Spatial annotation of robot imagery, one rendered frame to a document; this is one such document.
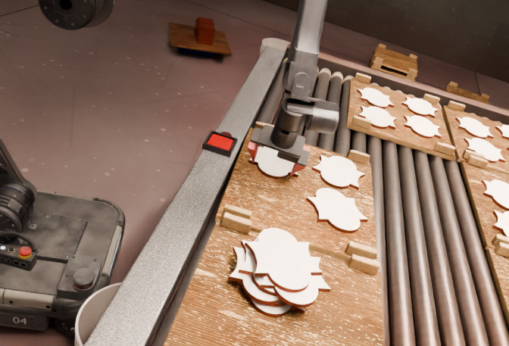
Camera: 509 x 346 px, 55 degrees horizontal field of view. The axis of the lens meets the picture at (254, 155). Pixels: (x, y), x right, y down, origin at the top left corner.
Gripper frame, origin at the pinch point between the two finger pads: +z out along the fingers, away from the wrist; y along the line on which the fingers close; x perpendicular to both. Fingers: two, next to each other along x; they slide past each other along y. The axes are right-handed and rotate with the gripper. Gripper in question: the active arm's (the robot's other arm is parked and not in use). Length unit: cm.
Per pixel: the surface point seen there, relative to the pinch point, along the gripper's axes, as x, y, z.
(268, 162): 1.9, -1.3, 1.5
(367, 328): -38.2, 24.1, -8.5
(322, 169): 6.3, 12.3, 2.2
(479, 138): 54, 64, 13
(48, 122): 95, -126, 127
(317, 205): -9.1, 12.3, -1.7
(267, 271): -36.8, 4.0, -13.6
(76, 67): 166, -148, 146
